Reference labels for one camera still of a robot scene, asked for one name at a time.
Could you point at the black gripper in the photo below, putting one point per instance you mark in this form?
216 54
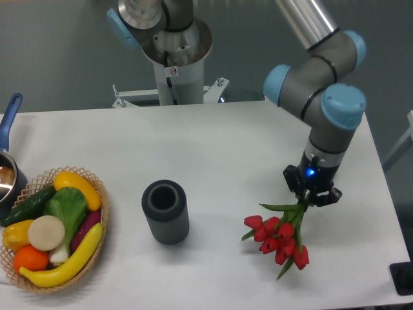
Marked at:
312 177

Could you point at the red tulip bouquet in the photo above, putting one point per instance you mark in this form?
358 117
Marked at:
281 235

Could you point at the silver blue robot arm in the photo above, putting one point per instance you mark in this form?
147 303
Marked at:
312 93

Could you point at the white furniture edge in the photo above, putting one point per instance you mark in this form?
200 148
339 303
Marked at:
400 147

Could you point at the black clamp block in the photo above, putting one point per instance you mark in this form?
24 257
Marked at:
402 277

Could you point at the dark grey ribbed vase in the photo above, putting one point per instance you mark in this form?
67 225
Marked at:
164 204

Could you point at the purple sweet potato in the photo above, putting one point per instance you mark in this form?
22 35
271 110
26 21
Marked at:
90 220

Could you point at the green bok choy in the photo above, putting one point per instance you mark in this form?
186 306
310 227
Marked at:
69 205

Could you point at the yellow squash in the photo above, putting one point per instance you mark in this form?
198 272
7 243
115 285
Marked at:
72 179

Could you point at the woven wicker basket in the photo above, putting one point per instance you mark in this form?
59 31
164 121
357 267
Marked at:
41 182

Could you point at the beige round disc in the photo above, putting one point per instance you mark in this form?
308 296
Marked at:
46 233

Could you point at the yellow banana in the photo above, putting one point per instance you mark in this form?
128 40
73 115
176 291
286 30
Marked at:
72 266

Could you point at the green cucumber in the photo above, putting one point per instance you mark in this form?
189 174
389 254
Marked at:
30 208

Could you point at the orange fruit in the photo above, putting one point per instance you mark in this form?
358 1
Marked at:
30 258

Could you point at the yellow bell pepper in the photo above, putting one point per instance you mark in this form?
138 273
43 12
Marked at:
15 236

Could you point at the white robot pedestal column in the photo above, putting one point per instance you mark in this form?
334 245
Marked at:
178 62

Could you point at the white metal base frame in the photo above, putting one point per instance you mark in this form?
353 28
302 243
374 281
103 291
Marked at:
221 91

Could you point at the blue handled saucepan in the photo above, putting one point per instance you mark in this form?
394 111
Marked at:
13 181

